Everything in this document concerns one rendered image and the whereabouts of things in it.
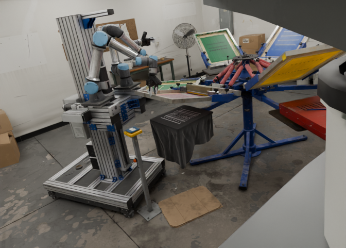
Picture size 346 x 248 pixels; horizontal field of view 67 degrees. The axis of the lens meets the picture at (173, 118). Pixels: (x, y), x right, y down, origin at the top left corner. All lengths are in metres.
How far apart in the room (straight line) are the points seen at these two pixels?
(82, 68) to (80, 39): 0.28
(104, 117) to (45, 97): 3.53
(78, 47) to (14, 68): 3.18
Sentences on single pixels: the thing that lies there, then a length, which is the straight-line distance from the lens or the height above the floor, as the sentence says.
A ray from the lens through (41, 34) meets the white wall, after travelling 5.90.
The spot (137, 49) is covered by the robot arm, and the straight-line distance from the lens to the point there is 2.97.
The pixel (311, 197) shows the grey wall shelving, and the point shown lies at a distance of 0.27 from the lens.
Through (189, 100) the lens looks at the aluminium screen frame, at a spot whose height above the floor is 1.20.
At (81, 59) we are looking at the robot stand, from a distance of 2.74.
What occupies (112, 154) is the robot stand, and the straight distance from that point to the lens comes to 3.02.
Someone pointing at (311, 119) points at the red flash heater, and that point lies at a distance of 2.04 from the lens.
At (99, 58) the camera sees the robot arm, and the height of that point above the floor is 1.66.
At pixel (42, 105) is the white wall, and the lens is 5.97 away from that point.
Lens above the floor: 1.92
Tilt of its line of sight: 22 degrees down
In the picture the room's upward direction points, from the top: 9 degrees counter-clockwise
